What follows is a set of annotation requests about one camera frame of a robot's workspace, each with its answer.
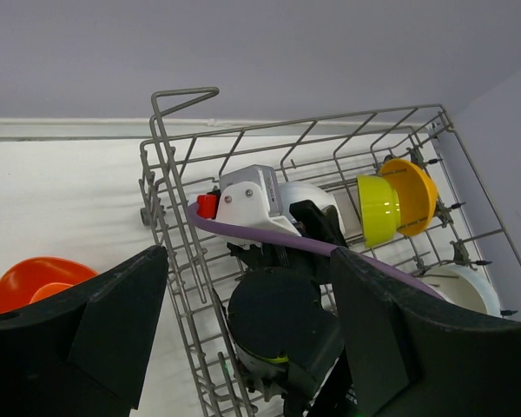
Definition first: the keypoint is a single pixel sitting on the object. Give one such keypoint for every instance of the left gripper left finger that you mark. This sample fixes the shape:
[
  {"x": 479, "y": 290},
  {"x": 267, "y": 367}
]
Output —
[{"x": 85, "y": 350}]

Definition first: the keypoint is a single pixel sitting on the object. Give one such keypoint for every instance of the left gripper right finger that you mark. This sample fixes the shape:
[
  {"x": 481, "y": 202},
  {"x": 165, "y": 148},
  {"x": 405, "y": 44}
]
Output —
[{"x": 412, "y": 354}]

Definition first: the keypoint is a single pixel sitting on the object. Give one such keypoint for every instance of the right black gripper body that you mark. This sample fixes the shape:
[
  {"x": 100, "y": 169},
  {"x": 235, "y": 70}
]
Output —
[{"x": 319, "y": 224}]

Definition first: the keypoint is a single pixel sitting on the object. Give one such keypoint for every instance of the green round bowl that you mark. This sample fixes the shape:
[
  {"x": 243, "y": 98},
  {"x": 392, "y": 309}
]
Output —
[{"x": 379, "y": 209}]

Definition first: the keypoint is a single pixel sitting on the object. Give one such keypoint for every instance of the white round bowl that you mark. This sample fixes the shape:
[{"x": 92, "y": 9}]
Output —
[{"x": 464, "y": 287}]

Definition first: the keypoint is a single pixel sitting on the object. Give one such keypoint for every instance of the orange square bowl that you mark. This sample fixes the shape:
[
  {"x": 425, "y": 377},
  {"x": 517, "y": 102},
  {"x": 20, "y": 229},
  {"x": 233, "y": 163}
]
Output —
[{"x": 37, "y": 278}]

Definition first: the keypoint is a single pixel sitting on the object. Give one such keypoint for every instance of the yellow round bowl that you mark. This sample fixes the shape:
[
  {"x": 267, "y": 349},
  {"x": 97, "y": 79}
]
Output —
[{"x": 417, "y": 193}]

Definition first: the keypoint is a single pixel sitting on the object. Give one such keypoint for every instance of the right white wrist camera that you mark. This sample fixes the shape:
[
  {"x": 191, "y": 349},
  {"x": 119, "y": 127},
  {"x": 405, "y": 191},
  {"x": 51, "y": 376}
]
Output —
[{"x": 247, "y": 197}]

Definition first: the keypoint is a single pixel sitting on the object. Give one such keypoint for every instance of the grey wire dish rack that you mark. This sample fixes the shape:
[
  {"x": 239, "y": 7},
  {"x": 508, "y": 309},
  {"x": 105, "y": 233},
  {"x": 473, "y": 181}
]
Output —
[{"x": 329, "y": 152}]

